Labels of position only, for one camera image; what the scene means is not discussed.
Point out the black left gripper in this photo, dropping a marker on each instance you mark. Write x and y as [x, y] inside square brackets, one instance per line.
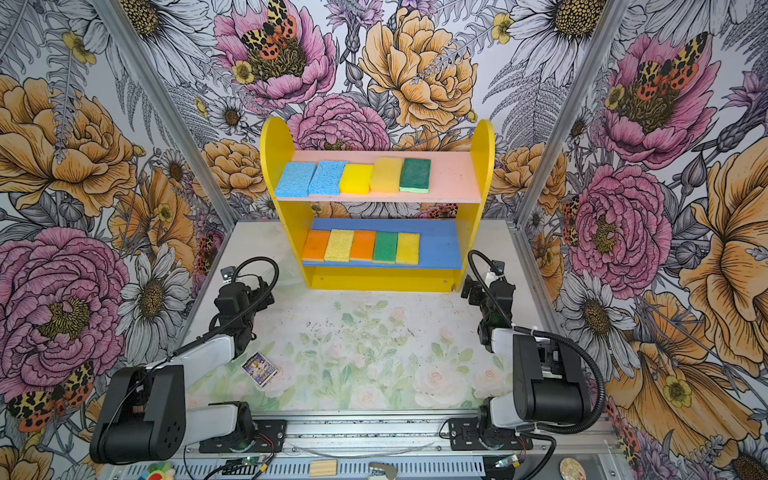
[257, 294]

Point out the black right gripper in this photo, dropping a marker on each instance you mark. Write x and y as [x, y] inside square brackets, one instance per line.
[477, 289]

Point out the orange sponge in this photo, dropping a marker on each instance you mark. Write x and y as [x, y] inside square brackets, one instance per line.
[315, 246]

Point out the small yellow sponge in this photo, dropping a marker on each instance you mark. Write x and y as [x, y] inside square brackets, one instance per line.
[408, 249]

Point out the textured yellow sponge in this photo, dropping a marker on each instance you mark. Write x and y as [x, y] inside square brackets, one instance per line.
[339, 246]

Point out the yellow sponge green backing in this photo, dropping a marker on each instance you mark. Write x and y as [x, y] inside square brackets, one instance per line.
[385, 248]

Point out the large blue sponge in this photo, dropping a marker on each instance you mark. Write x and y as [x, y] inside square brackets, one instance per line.
[295, 180]

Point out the tan yellow sponge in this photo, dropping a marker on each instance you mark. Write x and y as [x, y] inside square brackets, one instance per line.
[363, 246]

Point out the dark green sponge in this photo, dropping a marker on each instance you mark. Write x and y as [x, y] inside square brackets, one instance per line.
[415, 176]

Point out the rounded yellow sponge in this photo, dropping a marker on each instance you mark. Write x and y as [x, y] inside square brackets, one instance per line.
[386, 175]

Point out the bright yellow sponge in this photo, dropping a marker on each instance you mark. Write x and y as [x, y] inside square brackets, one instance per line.
[356, 179]

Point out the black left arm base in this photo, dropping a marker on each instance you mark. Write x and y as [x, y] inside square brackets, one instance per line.
[263, 436]

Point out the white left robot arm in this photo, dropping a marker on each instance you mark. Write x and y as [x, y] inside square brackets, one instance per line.
[145, 415]

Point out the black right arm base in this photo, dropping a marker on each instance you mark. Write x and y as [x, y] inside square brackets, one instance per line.
[467, 434]

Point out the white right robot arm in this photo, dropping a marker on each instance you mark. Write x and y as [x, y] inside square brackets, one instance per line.
[549, 390]

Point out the yellow wooden shelf unit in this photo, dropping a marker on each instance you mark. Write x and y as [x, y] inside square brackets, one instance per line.
[462, 178]

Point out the purple playing card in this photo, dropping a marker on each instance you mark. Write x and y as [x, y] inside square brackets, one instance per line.
[259, 369]

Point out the colourful toy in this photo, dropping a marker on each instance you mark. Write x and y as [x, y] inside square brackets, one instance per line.
[158, 471]

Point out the small wooden block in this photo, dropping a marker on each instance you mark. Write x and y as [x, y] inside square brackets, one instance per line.
[323, 468]

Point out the round beige object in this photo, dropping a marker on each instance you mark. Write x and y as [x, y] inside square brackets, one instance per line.
[571, 469]

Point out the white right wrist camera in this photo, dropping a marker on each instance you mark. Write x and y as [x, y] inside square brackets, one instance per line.
[496, 271]

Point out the aluminium front rail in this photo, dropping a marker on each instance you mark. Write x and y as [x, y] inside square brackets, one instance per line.
[357, 434]

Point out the aluminium corner post left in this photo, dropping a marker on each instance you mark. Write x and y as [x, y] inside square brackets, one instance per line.
[129, 43]

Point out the aluminium corner post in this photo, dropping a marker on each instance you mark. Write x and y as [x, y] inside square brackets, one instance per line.
[604, 34]
[129, 43]

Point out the aluminium corner post right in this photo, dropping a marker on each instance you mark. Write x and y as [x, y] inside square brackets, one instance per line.
[604, 34]

